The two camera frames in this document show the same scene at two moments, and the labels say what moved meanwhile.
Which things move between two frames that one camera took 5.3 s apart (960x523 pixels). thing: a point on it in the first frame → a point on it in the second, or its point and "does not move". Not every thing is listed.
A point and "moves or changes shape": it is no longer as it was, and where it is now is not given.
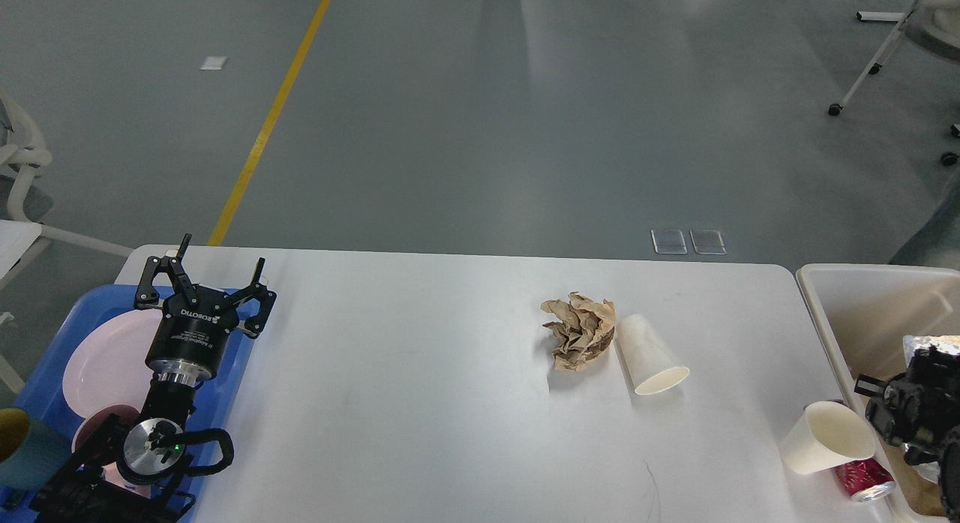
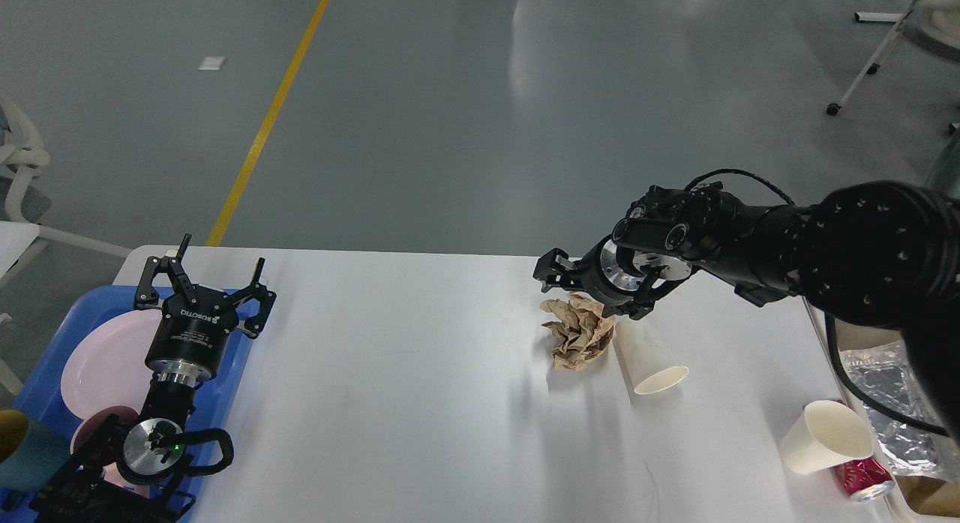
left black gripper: (188, 341) does not move
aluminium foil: (946, 343) moves or changes shape
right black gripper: (922, 407) → (607, 276)
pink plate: (106, 365) does not move
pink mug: (100, 437) does not move
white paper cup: (651, 362) does not move
